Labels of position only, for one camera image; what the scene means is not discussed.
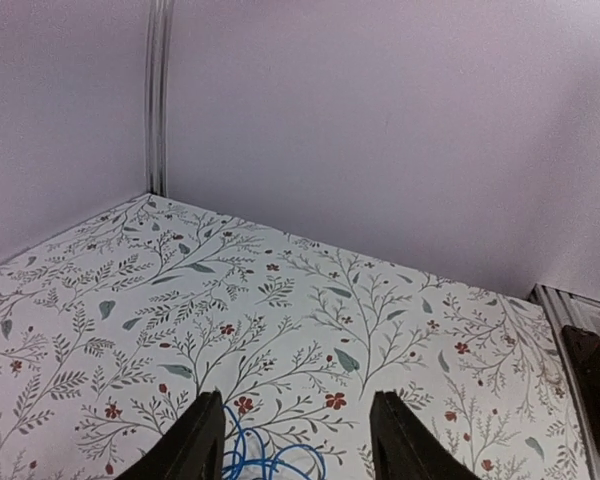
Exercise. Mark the floral table mat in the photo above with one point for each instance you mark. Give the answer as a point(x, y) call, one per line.
point(110, 330)

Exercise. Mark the right aluminium corner post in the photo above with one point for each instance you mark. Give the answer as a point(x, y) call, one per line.
point(158, 41)

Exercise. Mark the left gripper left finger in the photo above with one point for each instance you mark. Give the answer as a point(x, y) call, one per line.
point(192, 448)

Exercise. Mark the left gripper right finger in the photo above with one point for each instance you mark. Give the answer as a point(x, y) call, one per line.
point(403, 448)

